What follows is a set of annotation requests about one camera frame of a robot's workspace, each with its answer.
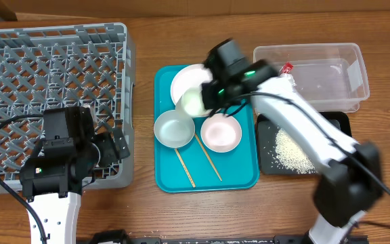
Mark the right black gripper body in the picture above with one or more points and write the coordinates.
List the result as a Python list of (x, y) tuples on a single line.
[(207, 96)]

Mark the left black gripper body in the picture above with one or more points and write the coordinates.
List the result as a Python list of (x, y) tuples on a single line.
[(108, 154)]

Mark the white ceramic cup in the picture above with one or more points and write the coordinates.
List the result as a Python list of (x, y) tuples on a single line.
[(191, 103)]

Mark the large white round plate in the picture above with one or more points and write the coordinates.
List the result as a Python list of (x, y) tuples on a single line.
[(191, 76)]

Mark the small pink-rimmed white bowl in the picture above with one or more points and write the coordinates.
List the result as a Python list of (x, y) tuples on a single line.
[(221, 133)]

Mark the wooden chopstick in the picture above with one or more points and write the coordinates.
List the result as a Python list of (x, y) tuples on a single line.
[(185, 168), (207, 156)]

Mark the grey shallow bowl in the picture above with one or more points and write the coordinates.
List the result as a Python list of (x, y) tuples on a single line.
[(173, 129)]

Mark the white tissue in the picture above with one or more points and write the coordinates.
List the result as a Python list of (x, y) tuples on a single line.
[(289, 78)]

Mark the red snack wrapper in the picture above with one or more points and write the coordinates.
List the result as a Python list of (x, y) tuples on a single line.
[(286, 68)]

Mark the pile of white rice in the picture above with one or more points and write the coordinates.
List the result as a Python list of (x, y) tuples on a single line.
[(288, 156)]

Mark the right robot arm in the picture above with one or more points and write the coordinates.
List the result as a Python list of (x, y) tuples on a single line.
[(350, 173)]

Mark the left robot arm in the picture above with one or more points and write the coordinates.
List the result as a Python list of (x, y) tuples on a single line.
[(52, 177)]

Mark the black plastic waste tray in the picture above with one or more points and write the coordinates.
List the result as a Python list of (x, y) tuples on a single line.
[(266, 134)]

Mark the clear plastic waste bin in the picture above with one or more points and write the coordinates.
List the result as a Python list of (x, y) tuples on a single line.
[(330, 76)]

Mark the grey plastic dishwasher rack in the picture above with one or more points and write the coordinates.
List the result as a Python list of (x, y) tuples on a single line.
[(59, 66)]

